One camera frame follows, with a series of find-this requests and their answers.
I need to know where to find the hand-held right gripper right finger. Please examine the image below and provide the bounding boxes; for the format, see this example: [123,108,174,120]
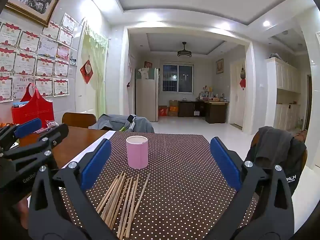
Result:
[210,137,295,240]

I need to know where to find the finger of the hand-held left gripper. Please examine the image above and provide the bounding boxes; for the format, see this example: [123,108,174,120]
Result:
[0,117,43,151]
[0,123,70,168]

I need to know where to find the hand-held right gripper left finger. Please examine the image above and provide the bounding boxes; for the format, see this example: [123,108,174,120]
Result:
[27,138,118,240]

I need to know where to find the bunch of wooden chopsticks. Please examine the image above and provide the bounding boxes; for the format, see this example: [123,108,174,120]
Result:
[96,171,151,239]

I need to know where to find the pink cup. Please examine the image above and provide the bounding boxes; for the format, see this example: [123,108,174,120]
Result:
[126,136,149,169]

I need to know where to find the person's left hand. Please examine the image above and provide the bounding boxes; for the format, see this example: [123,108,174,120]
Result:
[10,197,29,230]

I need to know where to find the clear plastic packet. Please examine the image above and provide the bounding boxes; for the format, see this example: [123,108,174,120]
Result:
[37,120,59,133]

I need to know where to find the red bag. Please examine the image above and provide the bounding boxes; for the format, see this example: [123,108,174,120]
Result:
[11,82,55,128]

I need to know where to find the wooden chair back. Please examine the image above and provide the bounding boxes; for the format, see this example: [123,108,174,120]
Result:
[62,112,97,129]

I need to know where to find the wooden chair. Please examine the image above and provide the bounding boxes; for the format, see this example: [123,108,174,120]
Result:
[250,130,308,173]
[62,112,97,129]

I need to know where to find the light grey jacket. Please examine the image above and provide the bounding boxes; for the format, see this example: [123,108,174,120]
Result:
[89,114,155,133]

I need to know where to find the dark grey jacket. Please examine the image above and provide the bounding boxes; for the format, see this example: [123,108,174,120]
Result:
[244,126,307,195]

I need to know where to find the brown polka dot tablecloth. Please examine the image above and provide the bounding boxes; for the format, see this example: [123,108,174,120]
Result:
[59,131,259,240]

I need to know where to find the white door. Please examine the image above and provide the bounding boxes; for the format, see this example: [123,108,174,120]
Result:
[229,59,247,128]

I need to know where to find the assorted small bottles and boxes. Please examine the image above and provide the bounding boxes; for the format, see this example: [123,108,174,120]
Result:
[199,86,229,102]

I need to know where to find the red hanging ornament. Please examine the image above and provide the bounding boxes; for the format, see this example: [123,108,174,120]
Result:
[239,67,247,90]

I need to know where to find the white refrigerator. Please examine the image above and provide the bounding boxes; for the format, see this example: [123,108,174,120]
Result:
[136,67,160,122]

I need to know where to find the light green curtain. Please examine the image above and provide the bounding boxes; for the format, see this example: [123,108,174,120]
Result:
[82,17,110,120]

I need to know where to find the barred window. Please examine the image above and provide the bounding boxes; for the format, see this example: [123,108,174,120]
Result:
[162,64,193,93]

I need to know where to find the brown wooden door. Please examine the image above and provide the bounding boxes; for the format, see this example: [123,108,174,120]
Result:
[306,74,313,124]

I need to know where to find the tall white cabinet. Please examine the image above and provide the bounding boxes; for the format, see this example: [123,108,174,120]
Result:
[266,57,302,130]

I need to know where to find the round ceiling lamp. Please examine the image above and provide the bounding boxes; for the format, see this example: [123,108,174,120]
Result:
[177,42,192,58]

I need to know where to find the framed blossom painting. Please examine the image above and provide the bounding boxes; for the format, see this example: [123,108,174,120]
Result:
[5,0,67,28]

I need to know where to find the wall of award certificates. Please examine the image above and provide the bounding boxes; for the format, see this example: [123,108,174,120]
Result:
[0,12,77,103]

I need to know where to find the red diamond wall decoration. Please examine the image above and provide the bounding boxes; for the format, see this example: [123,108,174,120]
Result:
[80,59,94,84]

